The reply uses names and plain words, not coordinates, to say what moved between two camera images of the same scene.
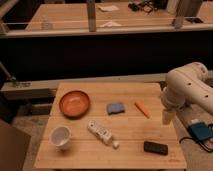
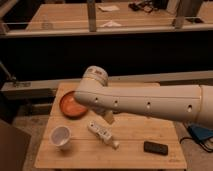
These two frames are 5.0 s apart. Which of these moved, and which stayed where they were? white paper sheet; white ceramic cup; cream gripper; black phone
Moved: cream gripper
Stayed: white ceramic cup; white paper sheet; black phone
